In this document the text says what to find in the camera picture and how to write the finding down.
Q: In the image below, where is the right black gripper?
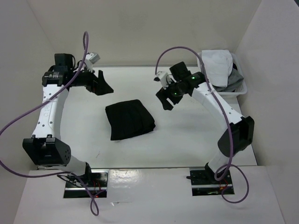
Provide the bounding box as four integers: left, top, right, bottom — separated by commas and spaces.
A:
156, 78, 186, 111

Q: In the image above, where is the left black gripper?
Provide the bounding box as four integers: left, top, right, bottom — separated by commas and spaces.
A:
69, 64, 113, 96

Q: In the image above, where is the black skirt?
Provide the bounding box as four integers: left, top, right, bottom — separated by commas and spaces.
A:
105, 99, 156, 141

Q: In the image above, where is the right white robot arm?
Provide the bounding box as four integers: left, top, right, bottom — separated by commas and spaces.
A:
154, 62, 255, 183

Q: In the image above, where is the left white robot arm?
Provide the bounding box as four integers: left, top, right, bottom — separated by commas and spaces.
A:
22, 52, 113, 187

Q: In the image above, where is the white skirt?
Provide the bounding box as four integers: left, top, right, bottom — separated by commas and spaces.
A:
201, 49, 233, 87

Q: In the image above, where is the grey skirt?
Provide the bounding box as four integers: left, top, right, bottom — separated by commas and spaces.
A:
214, 63, 244, 92

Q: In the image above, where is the white plastic basket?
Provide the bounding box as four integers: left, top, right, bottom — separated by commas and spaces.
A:
198, 52, 247, 97

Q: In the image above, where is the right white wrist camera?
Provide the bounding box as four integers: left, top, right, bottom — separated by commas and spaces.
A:
154, 71, 173, 89

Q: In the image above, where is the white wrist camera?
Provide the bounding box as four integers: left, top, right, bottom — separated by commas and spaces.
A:
154, 71, 173, 89
84, 52, 100, 70

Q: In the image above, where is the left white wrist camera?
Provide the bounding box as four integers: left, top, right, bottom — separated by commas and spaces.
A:
84, 52, 100, 70

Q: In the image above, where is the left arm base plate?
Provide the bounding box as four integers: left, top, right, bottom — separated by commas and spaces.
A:
57, 169, 108, 198

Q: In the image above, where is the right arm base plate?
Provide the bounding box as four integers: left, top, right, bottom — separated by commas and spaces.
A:
186, 167, 235, 196

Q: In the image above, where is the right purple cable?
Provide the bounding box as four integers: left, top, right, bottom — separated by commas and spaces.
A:
154, 46, 250, 204

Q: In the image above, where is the purple cable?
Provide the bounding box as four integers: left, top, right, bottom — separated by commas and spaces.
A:
0, 31, 100, 215
154, 46, 250, 204

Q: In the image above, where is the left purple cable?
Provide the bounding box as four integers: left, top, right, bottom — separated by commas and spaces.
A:
0, 31, 100, 215

